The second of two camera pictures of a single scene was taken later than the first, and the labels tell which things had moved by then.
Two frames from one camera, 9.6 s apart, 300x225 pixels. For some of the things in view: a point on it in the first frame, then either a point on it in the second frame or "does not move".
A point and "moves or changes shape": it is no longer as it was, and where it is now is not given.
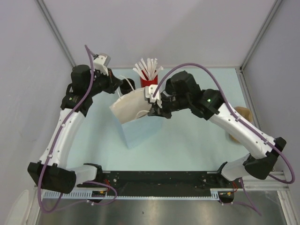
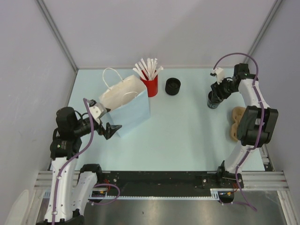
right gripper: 155,110 to 218,92
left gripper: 113,83 to 110,129
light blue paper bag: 131,110 moves or changes shape
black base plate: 161,181 does not move
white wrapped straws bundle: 148,72 does not move
